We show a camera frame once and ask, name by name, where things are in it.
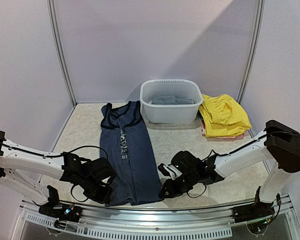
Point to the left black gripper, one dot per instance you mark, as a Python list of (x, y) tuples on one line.
[(104, 198)]

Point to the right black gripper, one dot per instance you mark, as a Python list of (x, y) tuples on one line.
[(170, 189)]

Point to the navy blue tank top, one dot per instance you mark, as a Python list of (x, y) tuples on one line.
[(125, 138)]

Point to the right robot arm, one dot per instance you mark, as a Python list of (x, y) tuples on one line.
[(276, 142)]

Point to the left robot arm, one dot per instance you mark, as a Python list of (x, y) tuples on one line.
[(65, 167)]

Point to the white plastic wash basin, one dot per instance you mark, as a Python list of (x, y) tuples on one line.
[(170, 114)]

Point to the folded grey denim cloth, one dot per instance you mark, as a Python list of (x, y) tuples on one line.
[(170, 100)]

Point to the yellow shorts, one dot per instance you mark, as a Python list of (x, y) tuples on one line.
[(223, 117)]

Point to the pink folded cloth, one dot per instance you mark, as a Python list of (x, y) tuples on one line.
[(203, 133)]

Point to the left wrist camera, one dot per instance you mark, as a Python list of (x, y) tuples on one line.
[(101, 169)]

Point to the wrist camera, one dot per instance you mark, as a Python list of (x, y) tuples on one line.
[(101, 169), (186, 162)]

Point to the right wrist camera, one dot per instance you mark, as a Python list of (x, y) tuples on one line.
[(186, 162)]

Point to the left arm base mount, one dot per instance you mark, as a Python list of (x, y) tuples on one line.
[(62, 213)]

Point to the front aluminium rail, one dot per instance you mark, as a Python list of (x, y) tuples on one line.
[(197, 223)]

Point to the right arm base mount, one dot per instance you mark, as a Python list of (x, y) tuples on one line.
[(257, 215)]

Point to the left aluminium corner post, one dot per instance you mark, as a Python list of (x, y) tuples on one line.
[(60, 52)]

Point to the aluminium corner post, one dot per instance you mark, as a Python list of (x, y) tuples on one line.
[(252, 49), (60, 52)]

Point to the right aluminium corner post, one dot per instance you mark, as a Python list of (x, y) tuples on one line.
[(252, 49)]

